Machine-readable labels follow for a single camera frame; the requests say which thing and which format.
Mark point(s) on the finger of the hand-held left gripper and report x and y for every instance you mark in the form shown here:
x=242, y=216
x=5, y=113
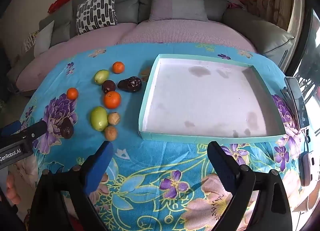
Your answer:
x=10, y=127
x=33, y=131

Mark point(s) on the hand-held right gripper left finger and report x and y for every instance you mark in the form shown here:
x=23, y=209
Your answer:
x=98, y=168

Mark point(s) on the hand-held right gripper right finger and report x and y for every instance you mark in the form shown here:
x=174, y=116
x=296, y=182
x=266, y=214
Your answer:
x=221, y=168

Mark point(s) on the long dark red date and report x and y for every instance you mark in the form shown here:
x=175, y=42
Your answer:
x=67, y=131

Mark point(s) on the small orange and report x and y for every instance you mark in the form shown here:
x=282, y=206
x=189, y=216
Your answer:
x=72, y=93
x=118, y=67

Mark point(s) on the shallow teal box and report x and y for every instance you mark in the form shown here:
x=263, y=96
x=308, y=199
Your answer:
x=207, y=101

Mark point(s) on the large orange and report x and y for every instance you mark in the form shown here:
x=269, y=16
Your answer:
x=112, y=99

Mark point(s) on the large wrinkled dark date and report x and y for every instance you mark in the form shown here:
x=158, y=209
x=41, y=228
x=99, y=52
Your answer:
x=130, y=84

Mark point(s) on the person's left hand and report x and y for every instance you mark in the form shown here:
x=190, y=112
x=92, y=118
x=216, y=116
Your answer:
x=12, y=188

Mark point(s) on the blue floral tablecloth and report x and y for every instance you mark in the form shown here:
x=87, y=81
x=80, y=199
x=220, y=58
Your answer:
x=155, y=171

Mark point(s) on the plain grey pillow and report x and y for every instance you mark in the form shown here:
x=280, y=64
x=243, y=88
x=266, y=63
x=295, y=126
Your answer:
x=44, y=38

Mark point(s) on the pink seat cushion cover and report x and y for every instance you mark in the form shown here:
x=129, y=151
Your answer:
x=82, y=50
x=185, y=33

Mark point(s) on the smartphone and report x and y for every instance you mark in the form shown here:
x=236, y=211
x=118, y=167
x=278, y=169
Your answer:
x=296, y=101

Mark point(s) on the red bag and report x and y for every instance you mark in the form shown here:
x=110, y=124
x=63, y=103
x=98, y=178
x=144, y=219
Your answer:
x=58, y=3

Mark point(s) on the black and white patterned pillow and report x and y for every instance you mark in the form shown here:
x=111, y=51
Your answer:
x=96, y=12

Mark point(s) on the grey sofa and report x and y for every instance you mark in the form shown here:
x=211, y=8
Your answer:
x=125, y=3

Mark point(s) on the purple and grey pillow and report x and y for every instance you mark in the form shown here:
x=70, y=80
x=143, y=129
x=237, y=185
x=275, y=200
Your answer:
x=175, y=3

